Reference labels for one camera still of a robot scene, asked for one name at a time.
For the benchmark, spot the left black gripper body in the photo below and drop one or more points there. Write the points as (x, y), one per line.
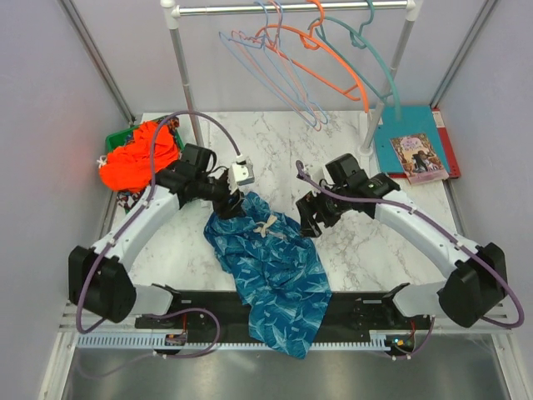
(221, 196)

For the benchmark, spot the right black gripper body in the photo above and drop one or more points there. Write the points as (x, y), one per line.
(331, 207)

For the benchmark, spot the blue leaf print shorts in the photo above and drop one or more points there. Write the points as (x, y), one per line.
(277, 273)

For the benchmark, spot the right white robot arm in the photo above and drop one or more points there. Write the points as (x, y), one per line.
(474, 276)

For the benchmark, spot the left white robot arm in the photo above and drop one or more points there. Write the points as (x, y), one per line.
(98, 279)

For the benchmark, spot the orange plastic hanger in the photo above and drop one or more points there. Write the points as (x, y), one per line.
(305, 50)

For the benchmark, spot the colourful comic print cloth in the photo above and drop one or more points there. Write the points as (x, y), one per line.
(127, 199)

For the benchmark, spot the illustrated paperback book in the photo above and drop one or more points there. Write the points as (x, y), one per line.
(418, 159)

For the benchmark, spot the orange cloth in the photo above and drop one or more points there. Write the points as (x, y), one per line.
(128, 168)

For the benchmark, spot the green plastic tray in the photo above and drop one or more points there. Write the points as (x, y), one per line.
(137, 145)

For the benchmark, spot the teal folder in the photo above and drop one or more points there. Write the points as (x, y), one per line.
(413, 120)

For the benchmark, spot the red folder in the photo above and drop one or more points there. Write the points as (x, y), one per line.
(453, 165)

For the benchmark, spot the silver clothes rack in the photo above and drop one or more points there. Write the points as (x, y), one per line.
(282, 78)

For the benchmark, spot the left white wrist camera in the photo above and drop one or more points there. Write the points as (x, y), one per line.
(240, 173)

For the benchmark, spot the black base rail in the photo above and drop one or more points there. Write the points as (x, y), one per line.
(350, 317)

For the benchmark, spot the light blue cable duct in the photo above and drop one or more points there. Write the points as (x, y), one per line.
(163, 341)

